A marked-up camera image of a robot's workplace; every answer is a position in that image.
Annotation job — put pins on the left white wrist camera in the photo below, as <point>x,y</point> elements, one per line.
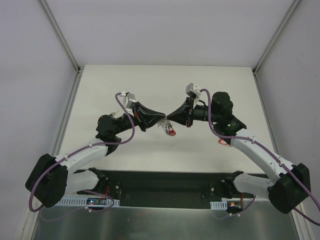
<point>128,101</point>

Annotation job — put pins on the right white cable duct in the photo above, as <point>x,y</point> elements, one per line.
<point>219,205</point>

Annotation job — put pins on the right aluminium frame post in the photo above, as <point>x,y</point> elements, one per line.
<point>277,33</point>

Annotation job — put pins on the left aluminium frame post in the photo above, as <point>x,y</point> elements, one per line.
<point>59,34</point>

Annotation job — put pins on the aluminium table rail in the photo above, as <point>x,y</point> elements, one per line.
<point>265,112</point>
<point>67,109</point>

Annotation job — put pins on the left aluminium table rail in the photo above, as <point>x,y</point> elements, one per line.
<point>67,109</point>

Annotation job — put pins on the keyring with red tag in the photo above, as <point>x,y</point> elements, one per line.
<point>167,127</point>

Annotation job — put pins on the red tag key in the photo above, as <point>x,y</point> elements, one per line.
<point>223,142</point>

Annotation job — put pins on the aluminium frame post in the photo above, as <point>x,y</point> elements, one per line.
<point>59,34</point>
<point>277,33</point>

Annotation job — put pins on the right aluminium table rail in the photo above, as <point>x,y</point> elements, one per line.
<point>265,112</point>

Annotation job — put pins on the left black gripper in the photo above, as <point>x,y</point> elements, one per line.
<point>139,117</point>

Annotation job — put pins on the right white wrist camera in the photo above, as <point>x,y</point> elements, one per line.
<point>193,91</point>

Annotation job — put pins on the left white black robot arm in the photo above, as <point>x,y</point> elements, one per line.
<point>55,176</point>

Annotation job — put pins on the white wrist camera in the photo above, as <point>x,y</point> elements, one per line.
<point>193,91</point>
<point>128,101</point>

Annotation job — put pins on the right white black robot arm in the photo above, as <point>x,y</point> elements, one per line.
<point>286,185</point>

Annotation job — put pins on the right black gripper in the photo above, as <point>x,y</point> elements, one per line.
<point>188,113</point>

